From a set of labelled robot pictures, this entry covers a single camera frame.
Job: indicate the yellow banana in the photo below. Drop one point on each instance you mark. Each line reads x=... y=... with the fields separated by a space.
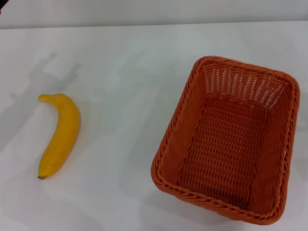
x=65 y=125

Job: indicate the orange woven plastic basket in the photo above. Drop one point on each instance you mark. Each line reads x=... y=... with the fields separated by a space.
x=223 y=154

